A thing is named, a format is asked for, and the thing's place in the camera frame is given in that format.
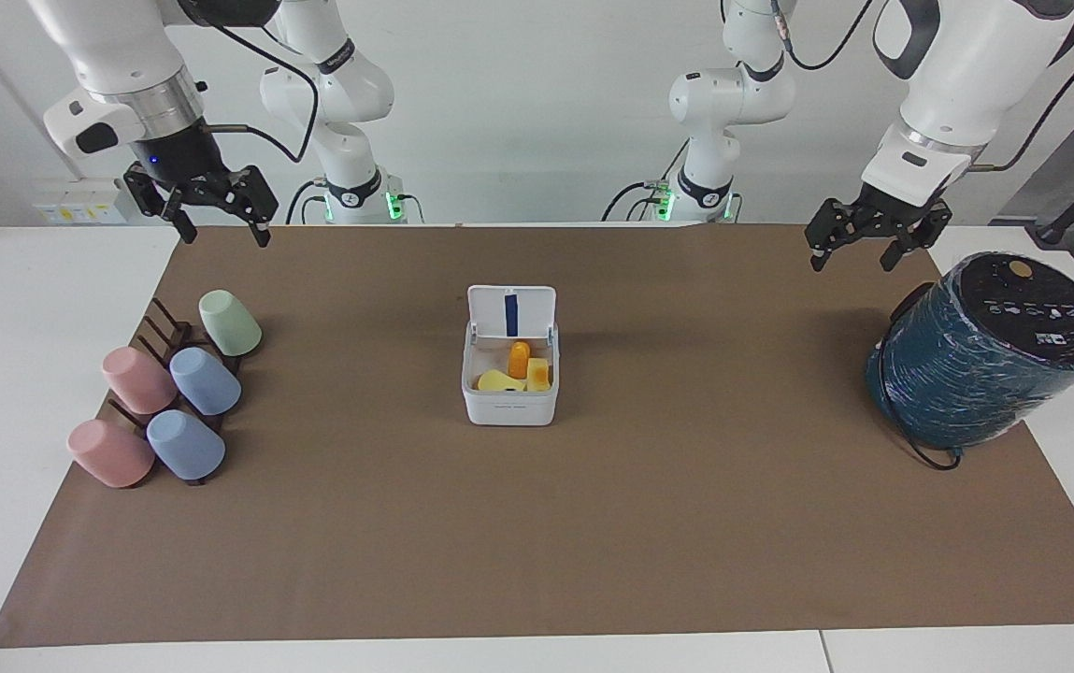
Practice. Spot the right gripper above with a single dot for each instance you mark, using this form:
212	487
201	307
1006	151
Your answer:
177	159

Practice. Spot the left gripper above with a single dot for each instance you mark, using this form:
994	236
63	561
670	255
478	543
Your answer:
892	213

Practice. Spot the small white trash can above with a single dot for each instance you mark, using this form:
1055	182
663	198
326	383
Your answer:
509	409

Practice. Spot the green cup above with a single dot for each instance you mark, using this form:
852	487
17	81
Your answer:
230	323

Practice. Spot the dark wooden cup rack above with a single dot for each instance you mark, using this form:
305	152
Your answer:
165	327

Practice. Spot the teal cylindrical appliance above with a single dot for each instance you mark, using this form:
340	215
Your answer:
976	365

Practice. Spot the blue cup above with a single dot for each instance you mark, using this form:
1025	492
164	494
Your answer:
186	446
207	381

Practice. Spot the pink cup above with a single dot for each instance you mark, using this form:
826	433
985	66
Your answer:
109	453
137	379

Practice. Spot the yellow toy piece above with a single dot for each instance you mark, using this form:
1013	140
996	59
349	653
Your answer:
498	381

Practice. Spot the orange toy piece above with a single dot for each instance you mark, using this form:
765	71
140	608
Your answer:
519	359

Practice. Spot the yellow block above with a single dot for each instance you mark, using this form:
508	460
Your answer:
538	372

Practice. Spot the white wall socket box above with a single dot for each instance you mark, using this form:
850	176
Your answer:
78	204

